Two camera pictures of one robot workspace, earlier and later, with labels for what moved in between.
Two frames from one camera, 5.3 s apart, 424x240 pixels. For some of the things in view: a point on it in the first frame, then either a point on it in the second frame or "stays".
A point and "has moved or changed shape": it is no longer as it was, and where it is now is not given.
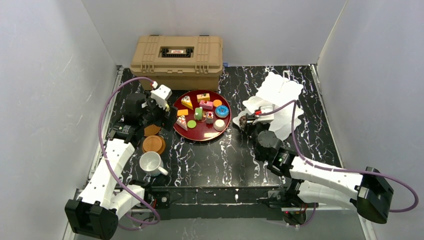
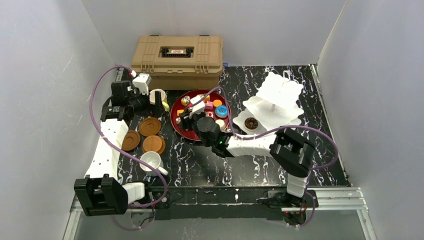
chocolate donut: [242, 120] has moved or changed shape
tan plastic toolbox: [186, 62] stays
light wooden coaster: [153, 143] stays
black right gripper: [249, 122] → [187, 120]
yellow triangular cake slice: [186, 101] stays
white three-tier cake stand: [282, 94] stays
